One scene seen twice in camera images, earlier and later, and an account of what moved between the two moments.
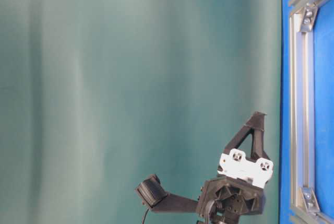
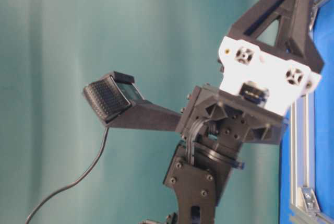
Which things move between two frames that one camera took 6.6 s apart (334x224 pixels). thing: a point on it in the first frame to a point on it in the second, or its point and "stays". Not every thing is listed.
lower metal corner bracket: (310, 199) stays
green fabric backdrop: (107, 78) stays
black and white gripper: (237, 190) to (258, 89)
